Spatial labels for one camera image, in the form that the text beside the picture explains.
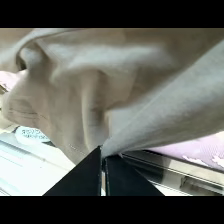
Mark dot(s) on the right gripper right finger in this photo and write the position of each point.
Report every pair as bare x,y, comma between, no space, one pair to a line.
126,180

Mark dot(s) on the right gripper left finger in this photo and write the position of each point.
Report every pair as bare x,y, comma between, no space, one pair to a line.
83,178

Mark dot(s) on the beige shirt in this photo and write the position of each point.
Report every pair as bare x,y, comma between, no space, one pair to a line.
110,86

